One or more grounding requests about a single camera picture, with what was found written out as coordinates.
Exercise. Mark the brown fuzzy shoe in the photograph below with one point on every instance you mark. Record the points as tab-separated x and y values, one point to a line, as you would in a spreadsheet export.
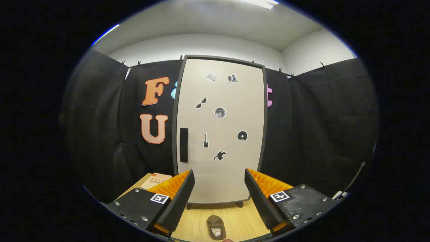
215	223

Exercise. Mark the long ceiling light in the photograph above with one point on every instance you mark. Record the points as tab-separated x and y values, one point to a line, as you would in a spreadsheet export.
260	3

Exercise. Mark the black backdrop cloth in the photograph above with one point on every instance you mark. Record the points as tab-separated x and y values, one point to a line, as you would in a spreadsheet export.
100	117

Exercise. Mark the dark grey shoe cabinet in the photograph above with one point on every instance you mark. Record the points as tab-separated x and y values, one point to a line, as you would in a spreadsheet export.
174	127

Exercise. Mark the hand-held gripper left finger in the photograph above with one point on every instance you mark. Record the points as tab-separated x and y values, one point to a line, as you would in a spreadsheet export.
179	201

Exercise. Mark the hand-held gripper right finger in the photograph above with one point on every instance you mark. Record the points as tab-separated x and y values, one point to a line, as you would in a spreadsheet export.
260	201

